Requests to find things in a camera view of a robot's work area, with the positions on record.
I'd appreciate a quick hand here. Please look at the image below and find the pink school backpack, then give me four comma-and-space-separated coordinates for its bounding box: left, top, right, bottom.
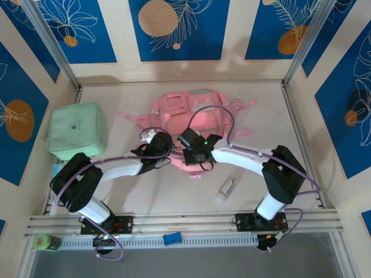
117, 89, 257, 180

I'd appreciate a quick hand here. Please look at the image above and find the clear plastic stationery packet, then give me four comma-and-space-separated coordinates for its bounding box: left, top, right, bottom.
215, 169, 245, 203

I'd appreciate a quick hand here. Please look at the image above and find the mint green square pouch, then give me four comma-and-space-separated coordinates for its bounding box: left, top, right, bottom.
47, 101, 107, 162

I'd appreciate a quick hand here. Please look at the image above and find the blue bone shaped sponge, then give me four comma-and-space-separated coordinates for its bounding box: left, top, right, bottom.
162, 232, 183, 246

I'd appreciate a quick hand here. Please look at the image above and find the left black electronics board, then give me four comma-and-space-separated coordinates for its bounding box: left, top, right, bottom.
92, 233, 117, 255

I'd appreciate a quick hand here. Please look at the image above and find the black electronics board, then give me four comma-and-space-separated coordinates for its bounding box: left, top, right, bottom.
256, 231, 286, 253
92, 233, 117, 255

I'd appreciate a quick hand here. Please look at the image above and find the right black electronics board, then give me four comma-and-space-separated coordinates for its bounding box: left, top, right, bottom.
256, 231, 286, 253

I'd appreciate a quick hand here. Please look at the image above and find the green bottle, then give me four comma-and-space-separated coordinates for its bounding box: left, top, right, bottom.
32, 233, 61, 252

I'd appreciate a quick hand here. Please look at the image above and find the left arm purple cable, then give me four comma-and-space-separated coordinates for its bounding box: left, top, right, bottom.
54, 127, 174, 261

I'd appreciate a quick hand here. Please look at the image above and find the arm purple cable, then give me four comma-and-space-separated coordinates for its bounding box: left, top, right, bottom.
188, 104, 321, 253
54, 127, 174, 261

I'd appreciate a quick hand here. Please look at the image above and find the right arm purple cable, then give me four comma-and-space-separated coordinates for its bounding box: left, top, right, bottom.
188, 104, 321, 253

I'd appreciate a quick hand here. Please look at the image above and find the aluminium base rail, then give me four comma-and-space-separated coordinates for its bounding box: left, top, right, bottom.
24, 210, 344, 237

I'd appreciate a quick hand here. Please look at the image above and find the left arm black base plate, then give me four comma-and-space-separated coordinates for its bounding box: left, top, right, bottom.
80, 215, 134, 235

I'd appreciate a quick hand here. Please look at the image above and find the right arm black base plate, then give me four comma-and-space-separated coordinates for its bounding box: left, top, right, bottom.
235, 213, 288, 232

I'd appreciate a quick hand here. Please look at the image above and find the grey slotted cable duct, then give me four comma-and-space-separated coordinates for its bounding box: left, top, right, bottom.
59, 235, 259, 249

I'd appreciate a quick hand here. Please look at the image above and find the left aluminium frame post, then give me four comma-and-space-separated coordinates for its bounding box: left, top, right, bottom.
21, 0, 82, 90

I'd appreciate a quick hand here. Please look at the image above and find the aluminium frame post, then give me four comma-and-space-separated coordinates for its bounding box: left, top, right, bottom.
21, 0, 82, 90
282, 0, 339, 87

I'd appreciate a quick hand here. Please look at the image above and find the right aluminium frame post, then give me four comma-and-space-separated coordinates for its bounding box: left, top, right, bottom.
282, 0, 339, 87

